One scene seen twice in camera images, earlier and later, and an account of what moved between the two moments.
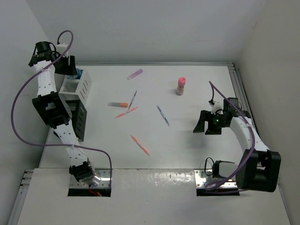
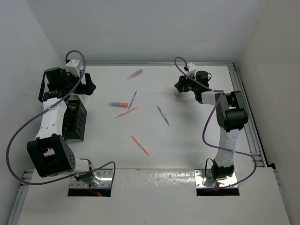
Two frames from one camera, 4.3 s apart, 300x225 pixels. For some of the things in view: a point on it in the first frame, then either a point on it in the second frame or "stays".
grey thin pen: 132,99 stays
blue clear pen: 163,115 stays
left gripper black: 68,70 to 85,89
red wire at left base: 96,193 stays
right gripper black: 206,116 to 181,85
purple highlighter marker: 133,75 stays
